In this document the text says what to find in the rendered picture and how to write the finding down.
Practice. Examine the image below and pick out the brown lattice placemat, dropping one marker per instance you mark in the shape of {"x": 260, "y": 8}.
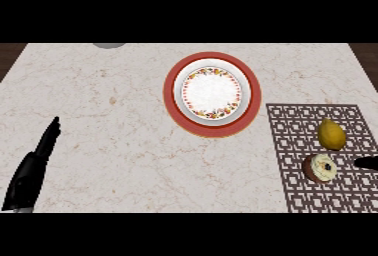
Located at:
{"x": 319, "y": 186}

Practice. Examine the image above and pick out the yellow lemon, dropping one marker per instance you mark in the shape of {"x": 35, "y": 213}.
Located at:
{"x": 331, "y": 134}

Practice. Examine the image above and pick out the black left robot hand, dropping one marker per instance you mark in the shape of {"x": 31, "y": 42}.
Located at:
{"x": 29, "y": 173}

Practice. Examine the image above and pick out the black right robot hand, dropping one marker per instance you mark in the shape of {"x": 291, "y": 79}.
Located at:
{"x": 366, "y": 163}

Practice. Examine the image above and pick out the grey round object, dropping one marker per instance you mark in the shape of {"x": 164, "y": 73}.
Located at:
{"x": 108, "y": 45}

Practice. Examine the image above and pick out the red-rimmed floral plate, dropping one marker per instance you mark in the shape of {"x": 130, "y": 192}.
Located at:
{"x": 211, "y": 94}

